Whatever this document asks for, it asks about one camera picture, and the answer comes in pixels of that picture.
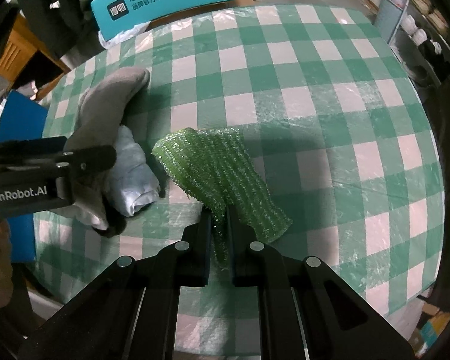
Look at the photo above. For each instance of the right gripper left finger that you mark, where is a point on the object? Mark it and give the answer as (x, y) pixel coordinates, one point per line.
(130, 310)

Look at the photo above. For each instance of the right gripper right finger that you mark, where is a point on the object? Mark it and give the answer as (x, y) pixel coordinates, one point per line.
(305, 310)

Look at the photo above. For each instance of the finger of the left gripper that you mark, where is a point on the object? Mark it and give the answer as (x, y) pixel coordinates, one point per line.
(95, 159)
(32, 148)

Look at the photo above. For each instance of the grey towel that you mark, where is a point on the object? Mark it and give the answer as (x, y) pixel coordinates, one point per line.
(101, 112)

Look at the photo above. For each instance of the light blue cloth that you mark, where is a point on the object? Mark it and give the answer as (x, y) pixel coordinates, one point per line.
(131, 185)

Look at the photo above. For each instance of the black sock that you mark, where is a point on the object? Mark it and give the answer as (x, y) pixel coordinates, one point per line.
(109, 221)

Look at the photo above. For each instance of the green sparkly scrub cloth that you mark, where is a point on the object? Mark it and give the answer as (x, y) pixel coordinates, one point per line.
(214, 167)

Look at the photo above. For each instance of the person's left hand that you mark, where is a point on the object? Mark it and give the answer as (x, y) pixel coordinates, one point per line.
(6, 270)

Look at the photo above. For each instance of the blue cardboard box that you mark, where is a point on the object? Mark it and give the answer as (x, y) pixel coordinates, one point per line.
(21, 120)

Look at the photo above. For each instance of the wooden louvered wardrobe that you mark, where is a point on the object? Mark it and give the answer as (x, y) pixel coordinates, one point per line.
(19, 49)

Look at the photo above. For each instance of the white plastic bag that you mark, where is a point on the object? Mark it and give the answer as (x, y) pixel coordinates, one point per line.
(123, 35)

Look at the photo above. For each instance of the shoe rack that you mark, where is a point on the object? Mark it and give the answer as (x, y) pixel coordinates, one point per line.
(421, 42)

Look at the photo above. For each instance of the light blue bin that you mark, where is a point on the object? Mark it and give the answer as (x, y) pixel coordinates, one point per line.
(387, 19)

